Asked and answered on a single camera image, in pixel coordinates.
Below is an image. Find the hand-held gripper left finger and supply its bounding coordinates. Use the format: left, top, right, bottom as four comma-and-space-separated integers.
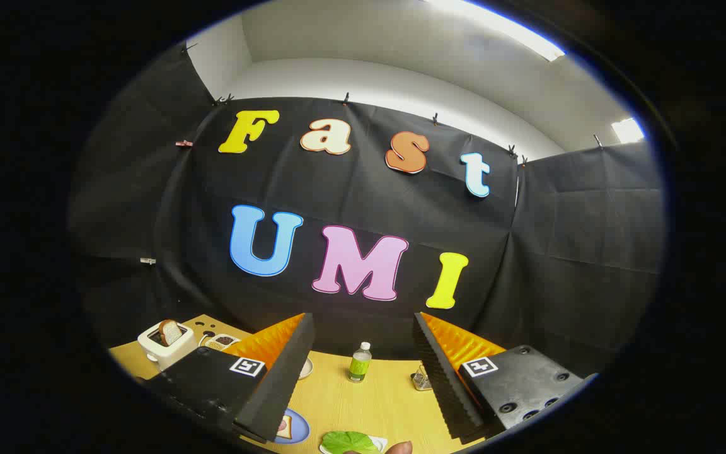
142, 312, 316, 444

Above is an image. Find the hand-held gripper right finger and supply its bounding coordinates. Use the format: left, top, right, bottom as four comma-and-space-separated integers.
412, 311, 598, 442

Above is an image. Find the green lettuce leaf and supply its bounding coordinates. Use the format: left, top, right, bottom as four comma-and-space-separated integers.
321, 431, 381, 454

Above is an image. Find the blue plate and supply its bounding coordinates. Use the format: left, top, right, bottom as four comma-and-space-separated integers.
274, 409, 311, 445

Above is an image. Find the white divided seasoning tray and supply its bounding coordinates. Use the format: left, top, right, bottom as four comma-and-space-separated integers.
204, 333, 241, 352

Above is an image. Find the small white square plate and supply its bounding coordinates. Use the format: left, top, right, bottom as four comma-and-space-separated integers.
319, 435, 389, 454

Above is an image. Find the green label drink bottle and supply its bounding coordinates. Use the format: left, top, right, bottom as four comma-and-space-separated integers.
348, 342, 372, 383

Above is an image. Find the white toaster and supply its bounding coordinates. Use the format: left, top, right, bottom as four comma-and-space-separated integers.
137, 320, 199, 371

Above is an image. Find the black backdrop cloth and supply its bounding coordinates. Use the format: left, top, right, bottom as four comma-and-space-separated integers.
67, 44, 666, 379

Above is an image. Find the small ceiling light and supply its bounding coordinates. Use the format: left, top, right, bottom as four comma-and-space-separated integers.
611, 118, 645, 144

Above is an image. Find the metal wire holder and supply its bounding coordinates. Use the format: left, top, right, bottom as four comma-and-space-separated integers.
410, 363, 433, 392

